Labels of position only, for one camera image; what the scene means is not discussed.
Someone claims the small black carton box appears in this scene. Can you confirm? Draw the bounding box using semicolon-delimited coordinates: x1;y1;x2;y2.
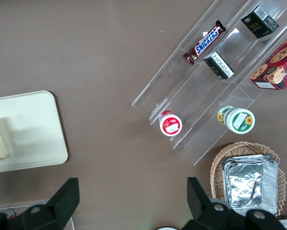
203;51;235;80
240;5;280;39

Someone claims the stack of foil trays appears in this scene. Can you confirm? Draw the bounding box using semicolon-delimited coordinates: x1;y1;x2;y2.
220;154;280;217

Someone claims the clear acrylic stepped shelf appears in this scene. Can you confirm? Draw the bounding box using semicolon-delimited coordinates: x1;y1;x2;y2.
131;0;287;166

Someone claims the red tartan cookie box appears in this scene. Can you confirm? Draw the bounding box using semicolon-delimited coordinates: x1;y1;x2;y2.
250;30;287;91

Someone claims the green lid white cup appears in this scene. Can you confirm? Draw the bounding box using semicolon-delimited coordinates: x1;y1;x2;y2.
217;105;256;134

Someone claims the light tan wicker basket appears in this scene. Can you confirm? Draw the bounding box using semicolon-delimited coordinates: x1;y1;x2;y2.
209;141;287;218

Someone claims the beige plastic tray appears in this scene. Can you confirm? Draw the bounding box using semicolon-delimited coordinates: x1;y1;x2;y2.
0;90;69;174

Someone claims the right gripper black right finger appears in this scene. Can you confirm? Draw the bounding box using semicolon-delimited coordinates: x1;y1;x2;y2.
182;177;287;230

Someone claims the red lid white cup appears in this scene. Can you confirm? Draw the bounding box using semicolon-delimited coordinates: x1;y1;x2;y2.
159;110;183;137

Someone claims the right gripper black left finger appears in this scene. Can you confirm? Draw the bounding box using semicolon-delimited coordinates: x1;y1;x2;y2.
0;177;80;230

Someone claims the snickers chocolate bar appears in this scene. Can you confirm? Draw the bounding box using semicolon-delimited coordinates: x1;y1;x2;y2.
183;19;227;66

